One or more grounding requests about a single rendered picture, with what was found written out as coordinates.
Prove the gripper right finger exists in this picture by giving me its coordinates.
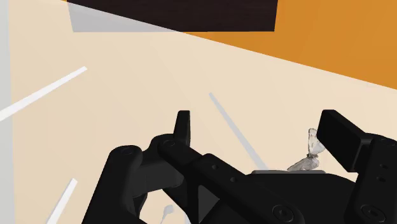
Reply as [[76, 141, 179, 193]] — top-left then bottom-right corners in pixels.
[[316, 108, 397, 224]]

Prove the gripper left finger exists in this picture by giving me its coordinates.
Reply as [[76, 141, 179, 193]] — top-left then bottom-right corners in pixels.
[[81, 109, 307, 224]]

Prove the clear crumpled glass object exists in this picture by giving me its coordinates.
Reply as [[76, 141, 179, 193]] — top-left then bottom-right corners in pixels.
[[287, 127, 327, 172]]

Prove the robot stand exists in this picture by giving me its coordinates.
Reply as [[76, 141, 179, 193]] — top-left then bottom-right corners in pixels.
[[66, 0, 279, 32]]

